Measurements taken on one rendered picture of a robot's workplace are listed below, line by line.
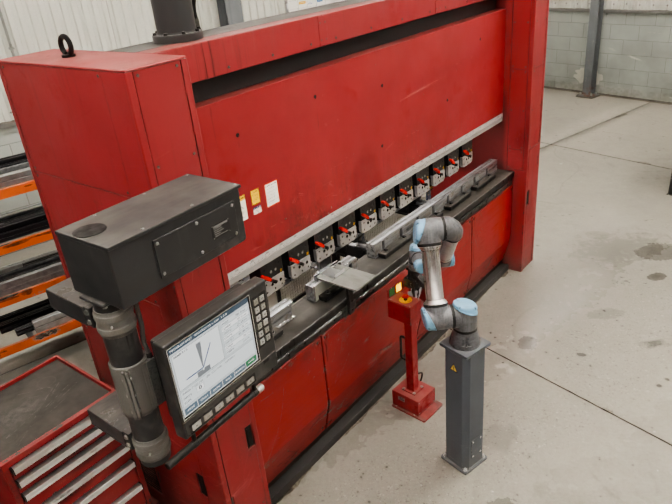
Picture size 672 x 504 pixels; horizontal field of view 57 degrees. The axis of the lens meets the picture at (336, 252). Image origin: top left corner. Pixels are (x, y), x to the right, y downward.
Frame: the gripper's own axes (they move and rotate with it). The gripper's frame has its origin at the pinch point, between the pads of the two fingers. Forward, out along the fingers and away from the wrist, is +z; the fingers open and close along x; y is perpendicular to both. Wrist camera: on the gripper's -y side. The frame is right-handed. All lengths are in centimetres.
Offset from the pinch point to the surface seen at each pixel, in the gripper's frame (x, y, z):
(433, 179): -72, 41, -39
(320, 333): 62, 17, -4
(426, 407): 5, -14, 70
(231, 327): 148, -30, -81
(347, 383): 45, 14, 41
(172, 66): 127, 14, -154
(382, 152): -17, 40, -74
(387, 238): -19.2, 37.1, -18.7
